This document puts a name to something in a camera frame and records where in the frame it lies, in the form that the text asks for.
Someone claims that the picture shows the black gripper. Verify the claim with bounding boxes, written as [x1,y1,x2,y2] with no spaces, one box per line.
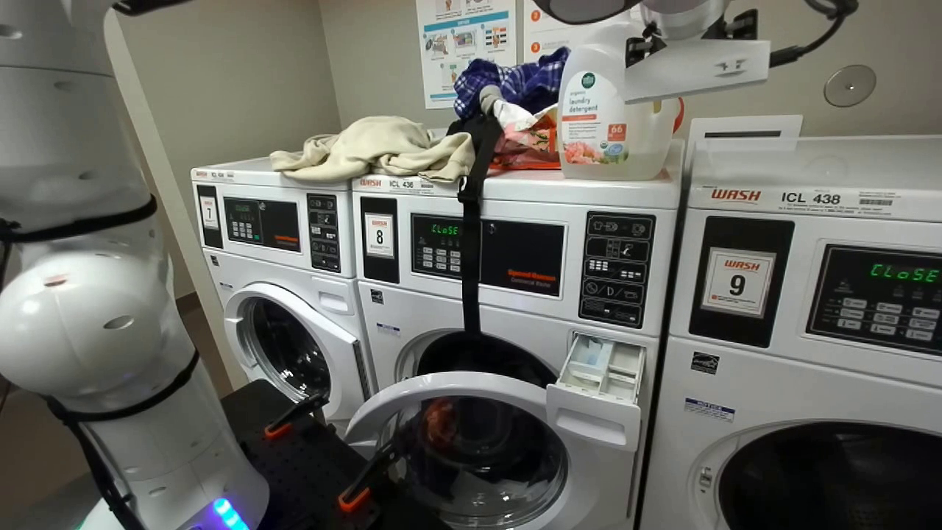
[627,19,683,67]

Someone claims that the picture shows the translucent white detergent bottle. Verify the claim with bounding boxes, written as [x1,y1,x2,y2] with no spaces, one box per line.
[556,41,687,183]

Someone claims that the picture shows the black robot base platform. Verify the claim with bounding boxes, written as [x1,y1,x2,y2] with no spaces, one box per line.
[219,376,452,530]

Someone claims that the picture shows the white washing machine numbered 8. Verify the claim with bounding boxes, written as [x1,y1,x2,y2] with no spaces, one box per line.
[349,164,687,530]

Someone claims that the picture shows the white detergent drawer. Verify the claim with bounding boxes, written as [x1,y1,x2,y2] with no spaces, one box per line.
[544,332,650,453]

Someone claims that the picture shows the white washing machine numbered 9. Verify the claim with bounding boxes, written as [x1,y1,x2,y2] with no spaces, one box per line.
[636,132,942,530]

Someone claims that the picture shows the white washing machine unnumbered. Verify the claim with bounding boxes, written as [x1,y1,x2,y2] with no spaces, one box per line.
[188,157,372,429]

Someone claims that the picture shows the white poster red wash logo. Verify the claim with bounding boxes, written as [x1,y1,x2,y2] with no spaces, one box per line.
[521,0,593,66]

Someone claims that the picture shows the blue patterned laundry bag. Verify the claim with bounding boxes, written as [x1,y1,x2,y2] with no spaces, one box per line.
[452,45,572,123]

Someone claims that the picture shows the white card slot box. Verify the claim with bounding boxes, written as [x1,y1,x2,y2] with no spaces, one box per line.
[683,113,808,164]

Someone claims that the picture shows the grey white cloth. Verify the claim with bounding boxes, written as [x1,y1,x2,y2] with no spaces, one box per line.
[478,83,543,136]

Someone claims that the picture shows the floral patterned cloth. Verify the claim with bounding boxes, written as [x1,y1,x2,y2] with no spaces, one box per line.
[487,98,687,176]

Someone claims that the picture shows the white poster blue stripes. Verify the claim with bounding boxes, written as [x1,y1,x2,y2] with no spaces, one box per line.
[415,0,521,113]

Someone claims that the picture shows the black panel numbered 9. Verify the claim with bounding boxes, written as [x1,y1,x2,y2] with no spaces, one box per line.
[690,214,796,348]

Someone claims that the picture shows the black hanging garment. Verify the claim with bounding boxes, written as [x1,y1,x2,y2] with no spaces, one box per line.
[449,108,509,337]

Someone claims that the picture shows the cream cloth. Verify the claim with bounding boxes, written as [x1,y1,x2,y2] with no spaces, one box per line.
[268,116,478,188]

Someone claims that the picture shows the black panel numbered 8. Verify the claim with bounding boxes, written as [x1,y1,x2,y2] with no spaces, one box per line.
[358,194,405,285]

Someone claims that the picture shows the round glass washer door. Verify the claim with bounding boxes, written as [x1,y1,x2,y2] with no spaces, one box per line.
[341,369,572,530]
[221,279,372,428]

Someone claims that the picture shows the dark orange laundry pile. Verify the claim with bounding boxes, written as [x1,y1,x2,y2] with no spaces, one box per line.
[402,337,564,494]

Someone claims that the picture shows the black clamp orange tip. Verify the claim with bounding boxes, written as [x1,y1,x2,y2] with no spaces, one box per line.
[335,440,406,522]
[263,393,327,446]

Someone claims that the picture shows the white wrist camera mount plate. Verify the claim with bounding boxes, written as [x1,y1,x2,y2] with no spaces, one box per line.
[624,39,774,107]

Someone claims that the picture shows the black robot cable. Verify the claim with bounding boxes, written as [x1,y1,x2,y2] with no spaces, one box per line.
[770,0,864,72]

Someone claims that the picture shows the round grey wall plate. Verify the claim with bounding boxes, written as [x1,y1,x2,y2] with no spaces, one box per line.
[823,61,880,113]

